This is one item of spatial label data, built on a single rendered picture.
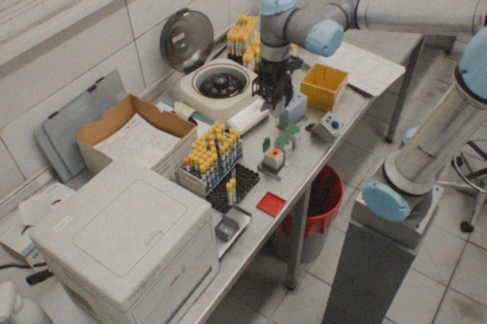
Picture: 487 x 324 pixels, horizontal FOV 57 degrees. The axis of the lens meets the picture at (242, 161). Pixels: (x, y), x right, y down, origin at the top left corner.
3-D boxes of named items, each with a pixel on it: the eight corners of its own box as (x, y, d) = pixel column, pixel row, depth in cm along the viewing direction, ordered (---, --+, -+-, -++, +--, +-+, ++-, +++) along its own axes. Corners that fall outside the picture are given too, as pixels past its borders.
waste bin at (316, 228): (307, 289, 208) (316, 236, 175) (243, 250, 223) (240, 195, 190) (343, 232, 229) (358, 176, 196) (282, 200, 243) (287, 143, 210)
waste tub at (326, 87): (332, 115, 159) (335, 93, 152) (297, 103, 164) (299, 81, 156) (345, 94, 167) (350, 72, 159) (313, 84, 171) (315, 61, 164)
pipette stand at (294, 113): (291, 135, 153) (292, 112, 145) (275, 125, 156) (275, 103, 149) (308, 120, 158) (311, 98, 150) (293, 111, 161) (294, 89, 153)
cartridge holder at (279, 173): (281, 180, 139) (281, 173, 136) (256, 168, 143) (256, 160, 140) (289, 169, 142) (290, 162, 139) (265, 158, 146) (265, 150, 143)
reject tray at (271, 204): (275, 217, 130) (275, 216, 129) (255, 207, 132) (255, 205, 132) (287, 202, 133) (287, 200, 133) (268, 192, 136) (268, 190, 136)
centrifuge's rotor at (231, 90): (221, 115, 152) (220, 100, 147) (191, 96, 159) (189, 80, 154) (252, 94, 159) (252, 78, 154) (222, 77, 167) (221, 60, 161)
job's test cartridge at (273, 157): (276, 173, 139) (277, 160, 135) (263, 166, 141) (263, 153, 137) (282, 165, 142) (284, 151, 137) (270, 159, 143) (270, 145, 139)
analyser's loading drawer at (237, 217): (208, 274, 116) (206, 265, 112) (188, 262, 118) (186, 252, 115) (252, 220, 127) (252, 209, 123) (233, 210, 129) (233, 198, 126)
